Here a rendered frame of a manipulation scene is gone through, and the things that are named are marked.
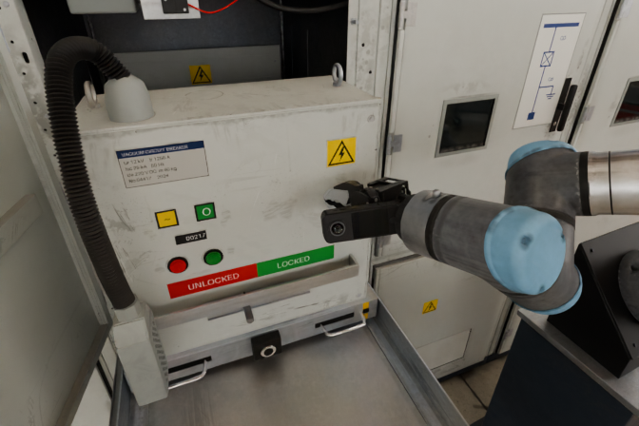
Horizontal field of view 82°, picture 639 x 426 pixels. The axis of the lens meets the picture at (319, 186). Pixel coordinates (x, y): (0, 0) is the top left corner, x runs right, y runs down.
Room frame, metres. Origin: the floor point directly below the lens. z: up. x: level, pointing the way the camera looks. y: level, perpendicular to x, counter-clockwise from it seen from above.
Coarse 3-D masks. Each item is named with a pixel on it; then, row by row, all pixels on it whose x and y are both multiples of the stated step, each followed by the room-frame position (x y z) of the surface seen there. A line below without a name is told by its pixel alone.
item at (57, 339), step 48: (0, 48) 0.61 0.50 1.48; (0, 96) 0.61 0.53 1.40; (0, 144) 0.56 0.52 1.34; (0, 192) 0.52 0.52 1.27; (0, 240) 0.45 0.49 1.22; (48, 240) 0.58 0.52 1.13; (0, 288) 0.43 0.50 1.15; (48, 288) 0.52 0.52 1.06; (96, 288) 0.62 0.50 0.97; (0, 336) 0.39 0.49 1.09; (48, 336) 0.47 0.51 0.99; (96, 336) 0.59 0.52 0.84; (0, 384) 0.35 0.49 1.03; (48, 384) 0.42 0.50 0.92
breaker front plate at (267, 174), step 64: (192, 128) 0.52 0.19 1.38; (256, 128) 0.55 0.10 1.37; (320, 128) 0.59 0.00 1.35; (128, 192) 0.48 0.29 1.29; (192, 192) 0.51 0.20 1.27; (256, 192) 0.55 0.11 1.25; (320, 192) 0.59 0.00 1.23; (128, 256) 0.47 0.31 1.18; (192, 256) 0.50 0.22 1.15; (256, 256) 0.54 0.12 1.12; (192, 320) 0.50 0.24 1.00; (256, 320) 0.54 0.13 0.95
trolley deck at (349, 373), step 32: (288, 352) 0.54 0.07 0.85; (320, 352) 0.54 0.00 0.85; (352, 352) 0.54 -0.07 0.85; (192, 384) 0.47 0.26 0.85; (224, 384) 0.47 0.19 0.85; (256, 384) 0.47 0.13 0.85; (288, 384) 0.47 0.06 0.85; (320, 384) 0.47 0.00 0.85; (352, 384) 0.47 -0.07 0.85; (384, 384) 0.47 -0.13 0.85; (160, 416) 0.40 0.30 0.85; (192, 416) 0.40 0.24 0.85; (224, 416) 0.40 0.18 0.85; (256, 416) 0.40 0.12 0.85; (288, 416) 0.40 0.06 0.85; (320, 416) 0.40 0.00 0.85; (352, 416) 0.40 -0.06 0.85; (384, 416) 0.40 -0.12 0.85; (416, 416) 0.40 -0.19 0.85
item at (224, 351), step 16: (368, 288) 0.66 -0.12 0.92; (352, 304) 0.61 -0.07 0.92; (288, 320) 0.56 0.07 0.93; (304, 320) 0.56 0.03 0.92; (320, 320) 0.58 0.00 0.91; (336, 320) 0.59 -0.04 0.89; (352, 320) 0.60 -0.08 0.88; (240, 336) 0.52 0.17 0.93; (256, 336) 0.53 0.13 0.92; (288, 336) 0.55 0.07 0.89; (304, 336) 0.56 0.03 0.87; (192, 352) 0.48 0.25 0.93; (208, 352) 0.49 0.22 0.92; (224, 352) 0.50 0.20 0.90; (240, 352) 0.51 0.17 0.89; (176, 368) 0.47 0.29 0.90; (192, 368) 0.48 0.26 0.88; (208, 368) 0.49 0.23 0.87; (128, 384) 0.44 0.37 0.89
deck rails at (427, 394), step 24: (384, 312) 0.61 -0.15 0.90; (384, 336) 0.58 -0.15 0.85; (408, 360) 0.51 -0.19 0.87; (120, 384) 0.42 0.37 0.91; (408, 384) 0.46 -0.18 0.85; (432, 384) 0.44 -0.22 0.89; (120, 408) 0.38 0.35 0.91; (144, 408) 0.42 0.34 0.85; (432, 408) 0.42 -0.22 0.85; (456, 408) 0.38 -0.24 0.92
